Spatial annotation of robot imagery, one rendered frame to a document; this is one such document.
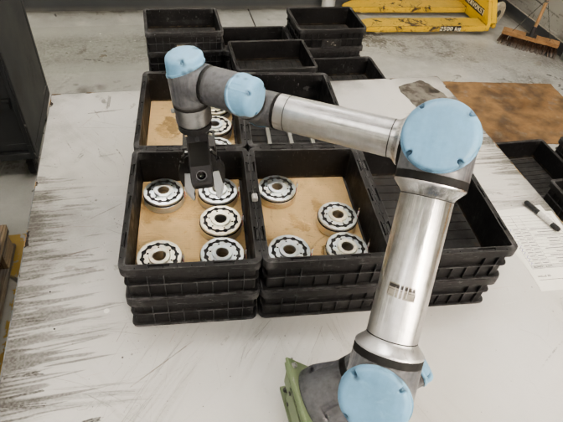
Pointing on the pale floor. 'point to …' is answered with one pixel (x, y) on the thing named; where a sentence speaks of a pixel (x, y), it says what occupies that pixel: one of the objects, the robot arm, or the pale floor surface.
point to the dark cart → (20, 87)
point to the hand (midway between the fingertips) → (206, 197)
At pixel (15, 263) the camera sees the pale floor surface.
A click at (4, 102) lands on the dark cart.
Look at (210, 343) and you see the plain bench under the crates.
